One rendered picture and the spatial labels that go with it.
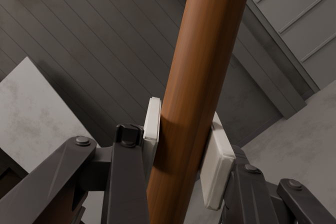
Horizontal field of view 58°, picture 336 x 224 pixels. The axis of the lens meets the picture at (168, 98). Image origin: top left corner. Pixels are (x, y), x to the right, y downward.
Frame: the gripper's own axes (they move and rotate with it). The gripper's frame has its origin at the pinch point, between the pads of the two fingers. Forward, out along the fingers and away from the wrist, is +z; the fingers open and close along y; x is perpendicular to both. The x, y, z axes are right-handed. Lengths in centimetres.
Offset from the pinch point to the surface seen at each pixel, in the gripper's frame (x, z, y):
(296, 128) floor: -84, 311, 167
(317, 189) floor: -106, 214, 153
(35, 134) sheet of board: -164, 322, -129
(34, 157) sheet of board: -191, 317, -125
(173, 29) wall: -9, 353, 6
